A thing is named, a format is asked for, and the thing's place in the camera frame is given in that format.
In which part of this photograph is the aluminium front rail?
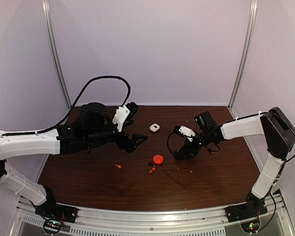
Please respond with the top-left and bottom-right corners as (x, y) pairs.
(8, 193), (295, 236)

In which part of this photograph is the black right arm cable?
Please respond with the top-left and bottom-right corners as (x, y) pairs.
(166, 131), (185, 155)

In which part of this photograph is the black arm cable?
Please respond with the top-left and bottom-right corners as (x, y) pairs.
(166, 131), (185, 155)
(36, 75), (131, 135)

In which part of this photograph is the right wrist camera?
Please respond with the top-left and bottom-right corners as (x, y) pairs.
(173, 125), (196, 142)

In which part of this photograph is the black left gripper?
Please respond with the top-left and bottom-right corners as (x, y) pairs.
(85, 121), (148, 153)

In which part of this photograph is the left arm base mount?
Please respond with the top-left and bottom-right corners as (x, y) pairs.
(31, 202), (78, 235)

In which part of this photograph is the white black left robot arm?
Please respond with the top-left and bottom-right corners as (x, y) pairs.
(0, 102), (148, 218)

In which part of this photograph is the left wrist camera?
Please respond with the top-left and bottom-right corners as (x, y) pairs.
(112, 102), (139, 132)

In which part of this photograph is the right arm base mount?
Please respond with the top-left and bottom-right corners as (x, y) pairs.
(225, 203), (267, 235)

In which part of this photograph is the white charging case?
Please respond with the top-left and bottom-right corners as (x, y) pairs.
(149, 123), (160, 133)

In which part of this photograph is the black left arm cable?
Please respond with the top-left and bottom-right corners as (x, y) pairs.
(36, 75), (131, 135)

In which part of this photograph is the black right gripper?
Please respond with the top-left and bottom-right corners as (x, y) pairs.
(177, 130), (211, 159)

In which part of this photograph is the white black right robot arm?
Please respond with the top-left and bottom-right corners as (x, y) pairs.
(171, 107), (295, 217)

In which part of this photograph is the red round charging case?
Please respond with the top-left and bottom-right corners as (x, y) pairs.
(152, 154), (164, 165)

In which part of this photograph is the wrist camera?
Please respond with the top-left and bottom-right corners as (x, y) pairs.
(112, 102), (139, 132)
(173, 125), (196, 142)

